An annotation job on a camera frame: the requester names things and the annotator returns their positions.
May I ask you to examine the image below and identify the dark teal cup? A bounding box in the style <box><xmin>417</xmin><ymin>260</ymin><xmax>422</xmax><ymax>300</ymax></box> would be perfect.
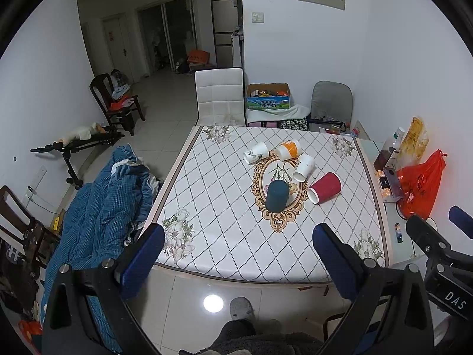
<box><xmin>265</xmin><ymin>180</ymin><xmax>289</xmax><ymax>213</ymax></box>

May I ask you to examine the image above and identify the red ribbed paper cup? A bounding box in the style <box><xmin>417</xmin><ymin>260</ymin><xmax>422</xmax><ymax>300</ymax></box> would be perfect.
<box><xmin>308</xmin><ymin>172</ymin><xmax>341</xmax><ymax>204</ymax></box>

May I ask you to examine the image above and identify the white cup with calligraphy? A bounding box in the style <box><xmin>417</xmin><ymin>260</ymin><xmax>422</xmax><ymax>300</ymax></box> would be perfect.
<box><xmin>293</xmin><ymin>154</ymin><xmax>316</xmax><ymax>183</ymax></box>

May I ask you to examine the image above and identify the orange and white cup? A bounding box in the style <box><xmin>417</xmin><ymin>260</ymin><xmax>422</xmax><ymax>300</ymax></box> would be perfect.
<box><xmin>275</xmin><ymin>139</ymin><xmax>302</xmax><ymax>161</ymax></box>

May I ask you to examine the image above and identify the white cup with bamboo print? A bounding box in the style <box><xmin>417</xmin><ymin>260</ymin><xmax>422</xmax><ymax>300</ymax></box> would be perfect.
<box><xmin>244</xmin><ymin>142</ymin><xmax>269</xmax><ymax>164</ymax></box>

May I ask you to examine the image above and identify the orange plastic bag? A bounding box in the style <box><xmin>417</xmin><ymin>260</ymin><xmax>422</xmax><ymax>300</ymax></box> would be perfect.
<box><xmin>398</xmin><ymin>149</ymin><xmax>447</xmax><ymax>219</ymax></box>

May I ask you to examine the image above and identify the yellow snack bag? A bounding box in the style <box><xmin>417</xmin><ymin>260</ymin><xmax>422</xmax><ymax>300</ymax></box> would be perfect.
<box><xmin>398</xmin><ymin>116</ymin><xmax>430</xmax><ymax>169</ymax></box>

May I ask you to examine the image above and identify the dark wooden chair at left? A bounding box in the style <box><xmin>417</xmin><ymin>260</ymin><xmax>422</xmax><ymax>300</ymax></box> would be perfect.
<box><xmin>1</xmin><ymin>185</ymin><xmax>60</xmax><ymax>310</ymax></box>

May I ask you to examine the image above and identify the dark wooden chair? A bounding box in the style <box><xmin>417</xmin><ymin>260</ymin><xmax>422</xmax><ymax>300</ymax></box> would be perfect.
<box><xmin>89</xmin><ymin>68</ymin><xmax>146</xmax><ymax>136</ymax></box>
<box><xmin>1</xmin><ymin>185</ymin><xmax>60</xmax><ymax>310</ymax></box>

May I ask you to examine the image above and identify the blue quilted blanket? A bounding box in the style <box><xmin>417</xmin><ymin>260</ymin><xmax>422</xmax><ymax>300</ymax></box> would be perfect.
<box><xmin>38</xmin><ymin>144</ymin><xmax>162</xmax><ymax>354</ymax></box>

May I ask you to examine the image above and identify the grey slipper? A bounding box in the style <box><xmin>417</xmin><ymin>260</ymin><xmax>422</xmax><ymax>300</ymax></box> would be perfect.
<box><xmin>229</xmin><ymin>296</ymin><xmax>255</xmax><ymax>321</ymax></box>

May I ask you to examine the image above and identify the black exercise bench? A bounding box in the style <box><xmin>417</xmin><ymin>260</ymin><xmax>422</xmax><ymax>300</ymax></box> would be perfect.
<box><xmin>30</xmin><ymin>124</ymin><xmax>124</xmax><ymax>190</ymax></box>

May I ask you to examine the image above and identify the grey padded chair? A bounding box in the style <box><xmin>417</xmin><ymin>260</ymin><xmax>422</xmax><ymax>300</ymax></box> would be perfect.
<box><xmin>307</xmin><ymin>81</ymin><xmax>354</xmax><ymax>133</ymax></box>

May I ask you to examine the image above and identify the floral patterned tablecloth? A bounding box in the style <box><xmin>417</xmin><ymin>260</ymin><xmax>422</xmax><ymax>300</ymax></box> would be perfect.
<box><xmin>148</xmin><ymin>126</ymin><xmax>390</xmax><ymax>284</ymax></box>

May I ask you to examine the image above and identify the cardboard box with blue print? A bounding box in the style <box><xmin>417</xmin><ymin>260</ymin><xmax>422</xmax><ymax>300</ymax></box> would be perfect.
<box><xmin>245</xmin><ymin>83</ymin><xmax>291</xmax><ymax>110</ymax></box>

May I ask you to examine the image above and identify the white leather chair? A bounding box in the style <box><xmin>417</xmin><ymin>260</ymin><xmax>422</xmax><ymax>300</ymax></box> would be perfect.
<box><xmin>195</xmin><ymin>67</ymin><xmax>245</xmax><ymax>127</ymax></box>

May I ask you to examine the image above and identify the white light switch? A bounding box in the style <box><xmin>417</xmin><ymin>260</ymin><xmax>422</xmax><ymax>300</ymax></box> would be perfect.
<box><xmin>252</xmin><ymin>12</ymin><xmax>265</xmax><ymax>23</ymax></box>

